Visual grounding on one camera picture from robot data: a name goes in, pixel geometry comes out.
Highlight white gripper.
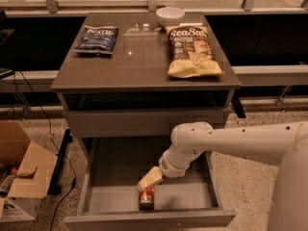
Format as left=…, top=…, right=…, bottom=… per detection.
left=138, top=146, right=190, bottom=192

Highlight red coke can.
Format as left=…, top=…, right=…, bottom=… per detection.
left=139, top=187, right=155, bottom=211

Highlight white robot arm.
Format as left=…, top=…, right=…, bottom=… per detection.
left=138, top=121, right=308, bottom=231

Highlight open grey middle drawer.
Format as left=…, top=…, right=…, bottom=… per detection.
left=64, top=137, right=236, bottom=231

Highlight closed grey top drawer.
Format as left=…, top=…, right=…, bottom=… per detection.
left=64, top=108, right=230, bottom=138

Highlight grey drawer cabinet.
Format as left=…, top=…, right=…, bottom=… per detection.
left=50, top=12, right=242, bottom=231

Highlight black bar on floor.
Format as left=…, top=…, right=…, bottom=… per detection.
left=48, top=129, right=73, bottom=195

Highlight open cardboard box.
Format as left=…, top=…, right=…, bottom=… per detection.
left=0, top=121, right=58, bottom=222

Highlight yellow brown SeaSalt chip bag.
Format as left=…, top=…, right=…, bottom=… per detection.
left=166, top=25, right=223, bottom=78

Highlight blue Kettle chip bag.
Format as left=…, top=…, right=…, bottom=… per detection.
left=75, top=26, right=118, bottom=55

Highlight white bowl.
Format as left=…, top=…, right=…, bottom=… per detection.
left=156, top=7, right=185, bottom=26

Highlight black cable on floor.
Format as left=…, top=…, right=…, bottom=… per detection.
left=13, top=70, right=78, bottom=231

